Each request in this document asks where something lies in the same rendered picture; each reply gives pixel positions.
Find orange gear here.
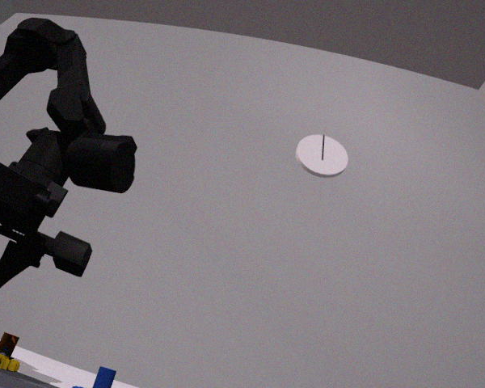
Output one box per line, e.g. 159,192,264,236
0,332,19,356

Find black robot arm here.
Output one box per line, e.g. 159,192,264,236
0,18,137,225

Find yellow gear with black stripe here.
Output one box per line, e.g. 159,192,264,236
0,354,20,371

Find blue gear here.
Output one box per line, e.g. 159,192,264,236
92,367,116,388

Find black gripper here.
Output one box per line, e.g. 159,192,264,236
0,160,92,288

